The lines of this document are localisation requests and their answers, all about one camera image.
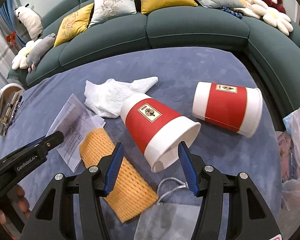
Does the grey drawstring pouch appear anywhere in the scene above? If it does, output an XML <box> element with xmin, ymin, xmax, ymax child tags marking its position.
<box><xmin>134</xmin><ymin>177</ymin><xmax>200</xmax><ymax>240</ymax></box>

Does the white paper leaflet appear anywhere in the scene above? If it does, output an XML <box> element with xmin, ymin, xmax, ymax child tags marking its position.
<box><xmin>47</xmin><ymin>94</ymin><xmax>106</xmax><ymax>172</ymax></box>

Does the white plush alpaca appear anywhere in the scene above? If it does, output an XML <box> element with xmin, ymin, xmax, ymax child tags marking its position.
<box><xmin>14</xmin><ymin>4</ymin><xmax>43</xmax><ymax>41</ymax></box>

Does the left pale embroidered cushion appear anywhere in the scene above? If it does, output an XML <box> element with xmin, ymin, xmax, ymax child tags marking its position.
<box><xmin>89</xmin><ymin>0</ymin><xmax>136</xmax><ymax>28</ymax></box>

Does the white chair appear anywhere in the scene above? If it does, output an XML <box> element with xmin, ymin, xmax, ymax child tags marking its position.
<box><xmin>0</xmin><ymin>82</ymin><xmax>26</xmax><ymax>140</ymax></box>

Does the yellow foam net sleeve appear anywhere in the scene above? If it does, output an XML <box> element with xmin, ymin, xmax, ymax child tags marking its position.
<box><xmin>79</xmin><ymin>128</ymin><xmax>158</xmax><ymax>223</ymax></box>

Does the trash bin with white liner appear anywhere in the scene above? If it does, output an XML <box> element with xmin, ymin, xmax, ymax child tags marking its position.
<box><xmin>277</xmin><ymin>107</ymin><xmax>300</xmax><ymax>210</ymax></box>

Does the white paper towel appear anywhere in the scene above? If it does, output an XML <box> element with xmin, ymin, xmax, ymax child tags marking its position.
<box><xmin>84</xmin><ymin>76</ymin><xmax>158</xmax><ymax>119</ymax></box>

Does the green sectional sofa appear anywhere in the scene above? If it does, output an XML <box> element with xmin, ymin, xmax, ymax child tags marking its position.
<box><xmin>7</xmin><ymin>6</ymin><xmax>300</xmax><ymax>116</ymax></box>

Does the person's left hand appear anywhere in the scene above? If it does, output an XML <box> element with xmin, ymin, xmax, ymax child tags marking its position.
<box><xmin>0</xmin><ymin>184</ymin><xmax>31</xmax><ymax>239</ymax></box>

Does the blue curtain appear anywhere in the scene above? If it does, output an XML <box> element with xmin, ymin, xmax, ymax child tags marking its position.
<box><xmin>0</xmin><ymin>0</ymin><xmax>25</xmax><ymax>49</ymax></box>

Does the blue table cloth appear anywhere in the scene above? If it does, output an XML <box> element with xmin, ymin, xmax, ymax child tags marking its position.
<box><xmin>0</xmin><ymin>47</ymin><xmax>282</xmax><ymax>239</ymax></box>

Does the left white flower cushion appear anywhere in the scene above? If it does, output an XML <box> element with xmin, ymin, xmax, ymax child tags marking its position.
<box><xmin>12</xmin><ymin>38</ymin><xmax>42</xmax><ymax>70</ymax></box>

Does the right white flower cushion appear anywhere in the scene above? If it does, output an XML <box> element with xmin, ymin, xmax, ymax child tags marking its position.
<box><xmin>230</xmin><ymin>0</ymin><xmax>293</xmax><ymax>36</ymax></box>

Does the grey plush toy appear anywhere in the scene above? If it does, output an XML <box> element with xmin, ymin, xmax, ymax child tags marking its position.
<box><xmin>26</xmin><ymin>33</ymin><xmax>56</xmax><ymax>73</ymax></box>

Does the red paper cup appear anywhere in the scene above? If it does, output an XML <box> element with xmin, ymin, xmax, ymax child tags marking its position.
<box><xmin>120</xmin><ymin>93</ymin><xmax>201</xmax><ymax>173</ymax></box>
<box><xmin>192</xmin><ymin>82</ymin><xmax>263</xmax><ymax>138</ymax></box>

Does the left yellow cushion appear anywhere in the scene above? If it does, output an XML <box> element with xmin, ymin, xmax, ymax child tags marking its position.
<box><xmin>54</xmin><ymin>3</ymin><xmax>94</xmax><ymax>47</ymax></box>

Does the white flower cushion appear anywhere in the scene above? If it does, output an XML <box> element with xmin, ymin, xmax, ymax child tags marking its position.
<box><xmin>12</xmin><ymin>38</ymin><xmax>42</xmax><ymax>70</ymax></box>
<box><xmin>230</xmin><ymin>0</ymin><xmax>293</xmax><ymax>36</ymax></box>

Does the blue patterned cloth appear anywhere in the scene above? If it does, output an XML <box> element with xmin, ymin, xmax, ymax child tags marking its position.
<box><xmin>217</xmin><ymin>7</ymin><xmax>243</xmax><ymax>19</ymax></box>

